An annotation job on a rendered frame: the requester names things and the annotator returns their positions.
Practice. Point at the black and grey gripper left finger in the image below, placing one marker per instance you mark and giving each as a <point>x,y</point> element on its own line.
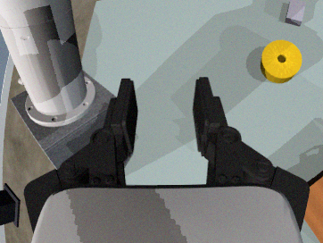
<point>103,158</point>

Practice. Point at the yellow cylinder with centre hole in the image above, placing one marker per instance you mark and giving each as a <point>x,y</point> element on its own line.
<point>280,61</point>

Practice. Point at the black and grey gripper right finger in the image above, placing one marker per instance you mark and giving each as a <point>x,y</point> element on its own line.
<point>234,161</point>

